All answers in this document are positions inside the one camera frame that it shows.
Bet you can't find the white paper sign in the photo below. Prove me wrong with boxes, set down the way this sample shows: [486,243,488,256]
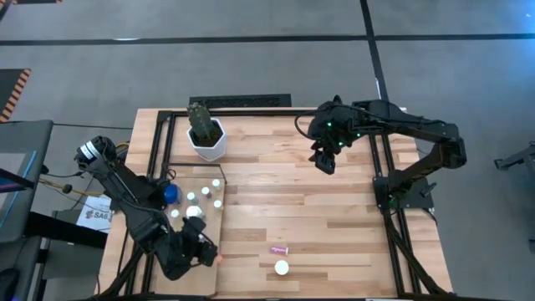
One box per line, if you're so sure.
[76,194,113,234]

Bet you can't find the grey side cart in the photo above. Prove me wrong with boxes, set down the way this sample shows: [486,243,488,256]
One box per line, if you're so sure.
[0,120,54,301]

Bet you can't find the black and yellow cables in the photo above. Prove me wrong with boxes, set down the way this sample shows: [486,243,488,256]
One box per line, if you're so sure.
[39,140,131,200]

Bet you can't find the large white round lid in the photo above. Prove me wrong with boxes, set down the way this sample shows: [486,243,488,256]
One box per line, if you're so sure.
[273,259,291,277]

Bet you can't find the black floor beam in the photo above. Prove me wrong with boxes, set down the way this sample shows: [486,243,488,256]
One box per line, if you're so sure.
[24,211,109,248]

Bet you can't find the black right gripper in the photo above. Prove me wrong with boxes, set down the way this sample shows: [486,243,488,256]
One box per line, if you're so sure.
[308,106,356,176]

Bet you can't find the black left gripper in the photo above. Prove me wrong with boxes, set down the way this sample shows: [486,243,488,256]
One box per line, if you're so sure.
[160,217,219,281]

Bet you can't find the large white pill bottle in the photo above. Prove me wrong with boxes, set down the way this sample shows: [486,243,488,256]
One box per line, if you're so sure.
[185,204,206,222]

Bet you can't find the white plant pot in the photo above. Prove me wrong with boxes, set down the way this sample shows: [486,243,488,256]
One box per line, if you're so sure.
[186,117,227,163]

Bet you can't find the green cactus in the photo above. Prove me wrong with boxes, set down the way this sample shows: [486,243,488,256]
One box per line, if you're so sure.
[186,102,218,141]

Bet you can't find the orange black striped floor mat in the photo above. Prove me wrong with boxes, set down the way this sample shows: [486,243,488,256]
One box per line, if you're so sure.
[0,68,33,124]

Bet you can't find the black metal table frame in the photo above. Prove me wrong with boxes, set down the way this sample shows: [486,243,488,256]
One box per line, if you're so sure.
[94,107,456,301]

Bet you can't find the black equipment stand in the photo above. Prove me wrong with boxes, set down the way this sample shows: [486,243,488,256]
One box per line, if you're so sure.
[492,143,535,171]

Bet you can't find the light wooden tray board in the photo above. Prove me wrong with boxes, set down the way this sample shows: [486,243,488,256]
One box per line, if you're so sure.
[155,162,229,298]

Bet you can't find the black floor grate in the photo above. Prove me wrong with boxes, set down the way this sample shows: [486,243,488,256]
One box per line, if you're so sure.
[188,93,293,109]

